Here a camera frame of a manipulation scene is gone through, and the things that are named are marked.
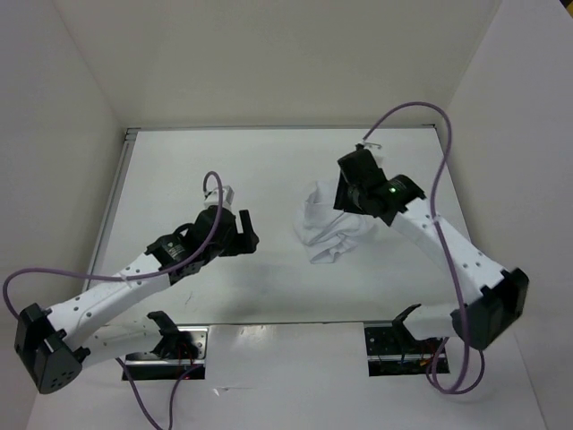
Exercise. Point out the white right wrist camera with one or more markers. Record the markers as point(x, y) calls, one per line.
point(374, 148)

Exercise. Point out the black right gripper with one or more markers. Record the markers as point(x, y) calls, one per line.
point(342, 200)

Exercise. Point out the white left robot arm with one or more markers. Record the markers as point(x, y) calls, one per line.
point(55, 344)

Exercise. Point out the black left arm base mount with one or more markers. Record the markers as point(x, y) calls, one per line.
point(186, 358)

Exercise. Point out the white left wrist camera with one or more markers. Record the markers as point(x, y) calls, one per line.
point(225, 195)

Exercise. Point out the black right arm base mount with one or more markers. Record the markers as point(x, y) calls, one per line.
point(386, 356)

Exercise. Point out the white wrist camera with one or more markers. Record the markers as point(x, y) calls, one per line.
point(374, 148)
point(225, 195)

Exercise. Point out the white skirt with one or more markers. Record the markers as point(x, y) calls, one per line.
point(325, 233)

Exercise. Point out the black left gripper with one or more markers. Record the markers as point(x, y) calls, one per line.
point(245, 242)

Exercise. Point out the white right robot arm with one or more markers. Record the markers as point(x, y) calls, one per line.
point(489, 298)

